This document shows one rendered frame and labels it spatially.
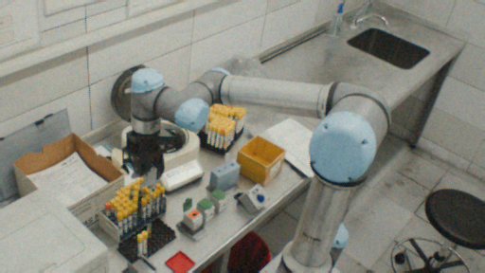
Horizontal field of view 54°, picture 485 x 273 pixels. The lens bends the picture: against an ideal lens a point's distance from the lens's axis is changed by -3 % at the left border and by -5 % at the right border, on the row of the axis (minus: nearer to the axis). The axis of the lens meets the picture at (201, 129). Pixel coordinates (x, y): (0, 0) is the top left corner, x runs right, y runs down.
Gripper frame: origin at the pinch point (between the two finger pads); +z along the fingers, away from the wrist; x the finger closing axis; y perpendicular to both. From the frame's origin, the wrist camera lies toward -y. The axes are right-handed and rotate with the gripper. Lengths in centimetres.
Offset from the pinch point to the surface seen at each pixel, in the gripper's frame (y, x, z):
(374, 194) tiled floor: -180, 16, 114
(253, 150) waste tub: -57, -5, 23
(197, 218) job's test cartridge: -13.5, 7.1, 19.2
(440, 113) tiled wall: -254, 20, 81
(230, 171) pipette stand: -35.7, 1.4, 16.4
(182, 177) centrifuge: -25.6, -11.4, 22.1
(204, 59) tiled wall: -78, -51, 10
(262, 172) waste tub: -47, 8, 20
